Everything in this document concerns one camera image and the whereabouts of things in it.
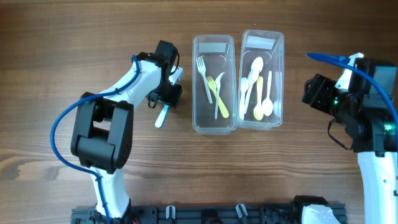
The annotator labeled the light blue plastic fork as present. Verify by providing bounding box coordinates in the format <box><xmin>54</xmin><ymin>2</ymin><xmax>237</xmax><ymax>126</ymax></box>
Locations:
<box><xmin>155</xmin><ymin>105</ymin><xmax>169</xmax><ymax>128</ymax></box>

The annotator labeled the small white plastic fork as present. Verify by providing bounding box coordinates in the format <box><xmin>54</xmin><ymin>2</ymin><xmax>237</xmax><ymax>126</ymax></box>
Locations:
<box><xmin>197</xmin><ymin>56</ymin><xmax>213</xmax><ymax>104</ymax></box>

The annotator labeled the cream yellow plastic fork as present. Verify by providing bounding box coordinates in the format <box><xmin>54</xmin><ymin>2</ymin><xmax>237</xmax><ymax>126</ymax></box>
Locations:
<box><xmin>206</xmin><ymin>76</ymin><xmax>229</xmax><ymax>118</ymax></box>

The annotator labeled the white long plastic fork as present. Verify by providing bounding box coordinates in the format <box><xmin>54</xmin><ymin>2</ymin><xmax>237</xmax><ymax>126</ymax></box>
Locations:
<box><xmin>215</xmin><ymin>72</ymin><xmax>224</xmax><ymax>119</ymax></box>

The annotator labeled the white spoon bowl down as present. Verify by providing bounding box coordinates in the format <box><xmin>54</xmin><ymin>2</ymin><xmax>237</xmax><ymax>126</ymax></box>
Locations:
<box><xmin>262</xmin><ymin>71</ymin><xmax>273</xmax><ymax>116</ymax></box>

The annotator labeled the clear plastic container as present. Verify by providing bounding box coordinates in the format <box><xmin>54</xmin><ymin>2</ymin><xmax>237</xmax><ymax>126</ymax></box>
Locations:
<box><xmin>192</xmin><ymin>35</ymin><xmax>238</xmax><ymax>135</ymax></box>
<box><xmin>238</xmin><ymin>30</ymin><xmax>285</xmax><ymax>131</ymax></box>

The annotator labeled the yellow plastic spoon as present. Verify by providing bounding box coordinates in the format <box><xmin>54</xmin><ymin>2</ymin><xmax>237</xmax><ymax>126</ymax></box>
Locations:
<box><xmin>253</xmin><ymin>76</ymin><xmax>264</xmax><ymax>121</ymax></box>

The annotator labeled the white spoon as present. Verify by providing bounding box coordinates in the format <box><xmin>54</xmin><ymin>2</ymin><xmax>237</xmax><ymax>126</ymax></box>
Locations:
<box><xmin>239</xmin><ymin>77</ymin><xmax>249</xmax><ymax>120</ymax></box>
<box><xmin>243</xmin><ymin>57</ymin><xmax>264</xmax><ymax>114</ymax></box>
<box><xmin>244</xmin><ymin>68</ymin><xmax>259</xmax><ymax>113</ymax></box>

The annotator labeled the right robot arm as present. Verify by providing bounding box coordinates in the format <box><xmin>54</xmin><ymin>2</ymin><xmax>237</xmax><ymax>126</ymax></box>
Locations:
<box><xmin>302</xmin><ymin>53</ymin><xmax>397</xmax><ymax>223</ymax></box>

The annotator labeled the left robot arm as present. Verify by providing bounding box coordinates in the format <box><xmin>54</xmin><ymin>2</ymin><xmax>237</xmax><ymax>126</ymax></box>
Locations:
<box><xmin>71</xmin><ymin>40</ymin><xmax>183</xmax><ymax>223</ymax></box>

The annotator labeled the blue right cable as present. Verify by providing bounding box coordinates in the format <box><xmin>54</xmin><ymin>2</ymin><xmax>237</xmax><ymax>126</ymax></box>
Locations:
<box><xmin>306</xmin><ymin>52</ymin><xmax>398</xmax><ymax>147</ymax></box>

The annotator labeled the blue cable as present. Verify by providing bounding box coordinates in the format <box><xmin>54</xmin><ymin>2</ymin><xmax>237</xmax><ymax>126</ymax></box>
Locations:
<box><xmin>306</xmin><ymin>52</ymin><xmax>398</xmax><ymax>147</ymax></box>
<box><xmin>50</xmin><ymin>54</ymin><xmax>141</xmax><ymax>224</ymax></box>

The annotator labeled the blue left cable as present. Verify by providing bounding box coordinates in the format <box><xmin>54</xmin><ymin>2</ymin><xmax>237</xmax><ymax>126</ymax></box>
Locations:
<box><xmin>50</xmin><ymin>54</ymin><xmax>141</xmax><ymax>224</ymax></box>

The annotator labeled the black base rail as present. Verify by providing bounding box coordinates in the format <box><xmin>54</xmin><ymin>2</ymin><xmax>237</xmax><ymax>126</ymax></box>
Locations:
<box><xmin>70</xmin><ymin>203</ymin><xmax>348</xmax><ymax>224</ymax></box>

